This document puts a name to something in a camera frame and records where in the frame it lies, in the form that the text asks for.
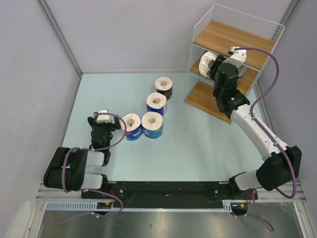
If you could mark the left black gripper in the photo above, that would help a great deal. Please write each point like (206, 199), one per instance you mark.
(115, 126)

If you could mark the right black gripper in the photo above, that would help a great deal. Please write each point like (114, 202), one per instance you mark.
(219, 60)

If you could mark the blue monster paper roll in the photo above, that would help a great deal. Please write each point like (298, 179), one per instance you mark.
(206, 62)

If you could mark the grey paper roll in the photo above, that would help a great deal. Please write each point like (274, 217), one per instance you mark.
(241, 71)

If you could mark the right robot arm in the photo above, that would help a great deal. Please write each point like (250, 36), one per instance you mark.
(281, 162)

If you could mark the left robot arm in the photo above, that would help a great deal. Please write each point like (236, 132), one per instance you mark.
(68, 167)

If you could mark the black wrapped paper roll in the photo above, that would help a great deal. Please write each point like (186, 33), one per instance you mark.
(164, 85)

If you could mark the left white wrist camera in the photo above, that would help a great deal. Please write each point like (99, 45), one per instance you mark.
(103, 117)

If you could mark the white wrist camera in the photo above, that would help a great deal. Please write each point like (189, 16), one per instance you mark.
(103, 117)
(237, 57)

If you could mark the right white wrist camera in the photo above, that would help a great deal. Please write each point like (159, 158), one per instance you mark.
(237, 57)

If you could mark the white wire wooden shelf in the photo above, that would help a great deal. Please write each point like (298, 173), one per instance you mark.
(218, 30)

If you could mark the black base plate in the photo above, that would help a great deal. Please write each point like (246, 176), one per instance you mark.
(177, 195)

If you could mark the white slotted cable duct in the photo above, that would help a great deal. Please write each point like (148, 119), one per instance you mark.
(79, 205)

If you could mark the aluminium rail frame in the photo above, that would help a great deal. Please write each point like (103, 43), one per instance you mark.
(50, 194)

